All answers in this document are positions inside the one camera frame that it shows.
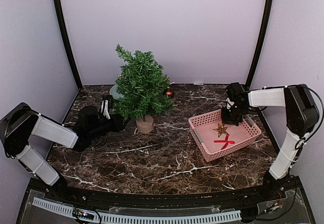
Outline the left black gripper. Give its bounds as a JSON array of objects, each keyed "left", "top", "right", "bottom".
[{"left": 88, "top": 113, "right": 131, "bottom": 140}]

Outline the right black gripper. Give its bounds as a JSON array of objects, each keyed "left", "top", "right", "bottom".
[{"left": 221, "top": 104, "right": 248, "bottom": 124}]

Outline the gold star ornament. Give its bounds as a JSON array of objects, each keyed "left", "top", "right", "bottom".
[{"left": 213, "top": 123, "right": 230, "bottom": 137}]

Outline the red ribbon bow ornament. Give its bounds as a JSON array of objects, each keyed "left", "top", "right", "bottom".
[{"left": 214, "top": 135, "right": 235, "bottom": 150}]

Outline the pink plastic basket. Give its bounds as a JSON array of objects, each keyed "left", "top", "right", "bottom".
[{"left": 188, "top": 110, "right": 262, "bottom": 162}]

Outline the small green christmas tree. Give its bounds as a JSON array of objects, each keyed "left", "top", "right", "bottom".
[{"left": 114, "top": 44, "right": 173, "bottom": 134}]

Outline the brown ball ornament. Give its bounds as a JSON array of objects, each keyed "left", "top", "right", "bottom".
[{"left": 164, "top": 87, "right": 175, "bottom": 99}]

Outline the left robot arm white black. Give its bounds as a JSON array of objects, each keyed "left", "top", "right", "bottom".
[{"left": 1, "top": 103, "right": 128, "bottom": 202}]

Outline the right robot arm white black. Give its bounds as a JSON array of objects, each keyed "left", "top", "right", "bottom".
[{"left": 221, "top": 82, "right": 323, "bottom": 180}]

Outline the pale green plate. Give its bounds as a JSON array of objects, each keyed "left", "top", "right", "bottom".
[{"left": 109, "top": 84, "right": 124, "bottom": 100}]

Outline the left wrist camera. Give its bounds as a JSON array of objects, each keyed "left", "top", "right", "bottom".
[{"left": 100, "top": 95, "right": 113, "bottom": 119}]

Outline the black front rail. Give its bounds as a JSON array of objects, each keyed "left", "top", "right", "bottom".
[{"left": 30, "top": 177, "right": 289, "bottom": 212}]

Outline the white slotted cable duct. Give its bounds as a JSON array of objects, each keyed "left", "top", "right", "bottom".
[{"left": 32, "top": 197, "right": 241, "bottom": 224}]

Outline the right black frame post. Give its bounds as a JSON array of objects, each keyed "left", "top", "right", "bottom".
[{"left": 245, "top": 0, "right": 273, "bottom": 88}]

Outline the black frame post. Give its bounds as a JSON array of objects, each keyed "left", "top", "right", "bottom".
[
  {"left": 245, "top": 0, "right": 273, "bottom": 88},
  {"left": 53, "top": 0, "right": 83, "bottom": 91}
]

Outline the left black frame post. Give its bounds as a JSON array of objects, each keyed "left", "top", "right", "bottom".
[{"left": 53, "top": 0, "right": 83, "bottom": 91}]

